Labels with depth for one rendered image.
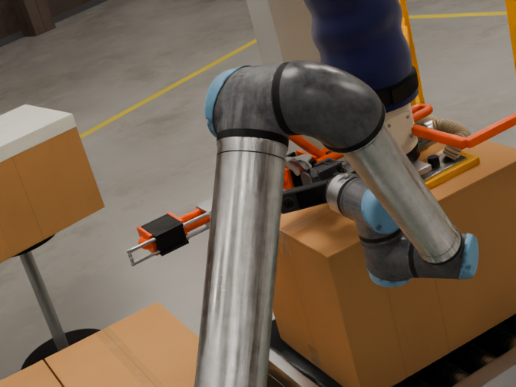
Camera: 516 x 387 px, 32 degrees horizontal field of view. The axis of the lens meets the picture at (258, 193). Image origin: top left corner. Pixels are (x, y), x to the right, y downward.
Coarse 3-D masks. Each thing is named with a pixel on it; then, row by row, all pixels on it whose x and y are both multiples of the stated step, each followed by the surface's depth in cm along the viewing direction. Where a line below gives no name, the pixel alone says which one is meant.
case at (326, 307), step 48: (480, 144) 230; (432, 192) 212; (480, 192) 213; (288, 240) 212; (336, 240) 202; (480, 240) 217; (288, 288) 225; (336, 288) 200; (384, 288) 206; (432, 288) 213; (480, 288) 221; (288, 336) 240; (336, 336) 210; (384, 336) 210; (432, 336) 217; (384, 384) 214
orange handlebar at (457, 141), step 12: (420, 108) 226; (432, 108) 224; (504, 120) 204; (420, 132) 211; (432, 132) 208; (444, 132) 206; (480, 132) 201; (492, 132) 202; (456, 144) 201; (468, 144) 200; (324, 156) 212; (336, 156) 212; (192, 216) 201; (192, 228) 197; (144, 240) 194
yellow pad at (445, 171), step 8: (432, 160) 217; (440, 160) 221; (448, 160) 220; (456, 160) 219; (464, 160) 219; (472, 160) 218; (432, 168) 218; (440, 168) 217; (448, 168) 217; (456, 168) 216; (464, 168) 217; (424, 176) 215; (432, 176) 215; (440, 176) 215; (448, 176) 215; (432, 184) 214
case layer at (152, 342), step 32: (128, 320) 285; (160, 320) 280; (64, 352) 277; (96, 352) 273; (128, 352) 268; (160, 352) 263; (192, 352) 259; (0, 384) 270; (32, 384) 265; (64, 384) 261; (96, 384) 257; (128, 384) 253; (160, 384) 249; (192, 384) 245
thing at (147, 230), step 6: (162, 216) 200; (168, 216) 199; (174, 216) 198; (150, 222) 199; (156, 222) 198; (162, 222) 197; (168, 222) 196; (174, 222) 196; (138, 228) 198; (144, 228) 197; (150, 228) 196; (156, 228) 195; (162, 228) 194; (144, 234) 195; (150, 234) 193; (186, 234) 197; (156, 246) 194
